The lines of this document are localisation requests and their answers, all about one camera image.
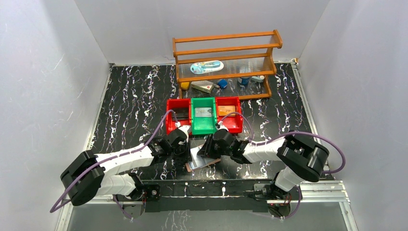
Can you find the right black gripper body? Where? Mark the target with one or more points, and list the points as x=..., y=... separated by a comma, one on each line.
x=216, y=151

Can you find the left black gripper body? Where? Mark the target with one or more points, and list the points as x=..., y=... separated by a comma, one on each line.
x=184, y=151

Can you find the pink leather card holder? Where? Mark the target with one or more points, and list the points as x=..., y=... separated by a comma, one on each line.
x=198, y=162

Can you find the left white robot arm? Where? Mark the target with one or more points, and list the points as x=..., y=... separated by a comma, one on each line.
x=91, y=175

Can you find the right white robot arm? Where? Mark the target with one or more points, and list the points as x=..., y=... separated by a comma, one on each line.
x=304, y=158

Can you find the dark credit card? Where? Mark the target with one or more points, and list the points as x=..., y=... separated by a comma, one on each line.
x=181, y=113

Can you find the orange credit card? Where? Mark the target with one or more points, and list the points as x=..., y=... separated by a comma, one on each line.
x=223, y=110

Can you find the red bin with orange card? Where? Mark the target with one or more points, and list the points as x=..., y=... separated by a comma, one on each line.
x=233, y=122

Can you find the red bin with dark card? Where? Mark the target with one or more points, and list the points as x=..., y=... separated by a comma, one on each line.
x=170, y=119

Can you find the grey credit card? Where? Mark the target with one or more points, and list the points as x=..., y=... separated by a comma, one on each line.
x=203, y=112

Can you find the green plastic bin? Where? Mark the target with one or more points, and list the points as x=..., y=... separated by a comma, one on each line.
x=203, y=125

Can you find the blue small object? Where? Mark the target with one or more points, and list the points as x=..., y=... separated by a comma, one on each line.
x=222, y=83

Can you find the yellow small object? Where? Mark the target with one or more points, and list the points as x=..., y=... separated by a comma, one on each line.
x=184, y=85

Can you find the blue cup on shelf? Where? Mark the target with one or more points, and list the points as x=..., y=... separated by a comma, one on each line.
x=244, y=81

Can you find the teal white tube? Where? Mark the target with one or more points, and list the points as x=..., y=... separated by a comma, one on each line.
x=258, y=79

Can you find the wooden shelf rack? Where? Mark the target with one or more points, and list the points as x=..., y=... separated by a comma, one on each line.
x=243, y=55

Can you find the blue white oval package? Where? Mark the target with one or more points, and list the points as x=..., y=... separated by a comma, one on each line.
x=200, y=68

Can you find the black base frame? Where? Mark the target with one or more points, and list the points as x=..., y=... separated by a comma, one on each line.
x=213, y=195

